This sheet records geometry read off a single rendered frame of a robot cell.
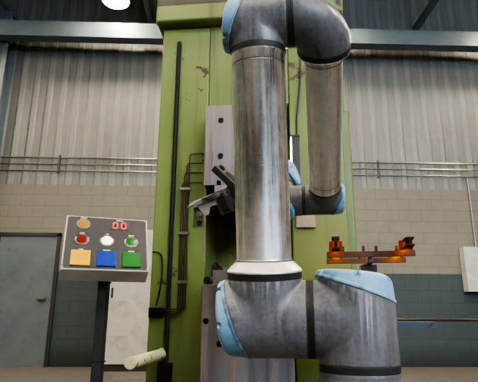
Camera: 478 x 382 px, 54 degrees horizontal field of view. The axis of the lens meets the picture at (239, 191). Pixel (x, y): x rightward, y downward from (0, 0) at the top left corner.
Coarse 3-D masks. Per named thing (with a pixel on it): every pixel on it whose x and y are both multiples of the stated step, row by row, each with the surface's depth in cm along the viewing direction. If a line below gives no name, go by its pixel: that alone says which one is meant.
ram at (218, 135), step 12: (216, 108) 223; (228, 108) 223; (216, 120) 222; (228, 120) 221; (216, 132) 220; (228, 132) 220; (216, 144) 219; (228, 144) 218; (216, 156) 217; (228, 156) 216; (204, 168) 216; (228, 168) 215; (204, 180) 215; (216, 180) 214
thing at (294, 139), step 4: (300, 60) 240; (300, 64) 239; (300, 68) 239; (300, 72) 238; (300, 76) 238; (296, 112) 233; (296, 116) 232; (296, 120) 231; (296, 124) 231; (296, 128) 230; (296, 132) 230; (292, 136) 227; (296, 136) 227; (292, 140) 226; (296, 140) 226; (292, 144) 226; (296, 144) 226; (292, 148) 225; (296, 148) 225; (292, 152) 225; (296, 152) 224; (292, 156) 224; (296, 156) 224; (292, 160) 224; (296, 160) 223; (296, 164) 223; (300, 184) 220
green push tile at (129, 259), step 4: (124, 252) 193; (128, 252) 194; (132, 252) 194; (136, 252) 195; (124, 256) 192; (128, 256) 192; (132, 256) 193; (136, 256) 193; (124, 260) 190; (128, 260) 191; (132, 260) 192; (136, 260) 192; (124, 264) 189; (128, 264) 190; (132, 264) 190; (136, 264) 191
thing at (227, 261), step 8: (288, 136) 267; (288, 144) 266; (288, 152) 264; (224, 224) 257; (232, 224) 257; (224, 232) 256; (232, 232) 256; (216, 240) 256; (224, 240) 255; (232, 240) 255; (216, 248) 254; (224, 248) 254; (232, 248) 254; (216, 256) 253; (224, 256) 253; (232, 256) 252; (224, 264) 252; (232, 264) 251
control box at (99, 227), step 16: (96, 224) 200; (112, 224) 202; (128, 224) 205; (144, 224) 208; (64, 240) 190; (96, 240) 194; (112, 240) 196; (144, 240) 201; (64, 256) 185; (144, 256) 196; (64, 272) 182; (80, 272) 184; (96, 272) 185; (112, 272) 187; (128, 272) 189; (144, 272) 191
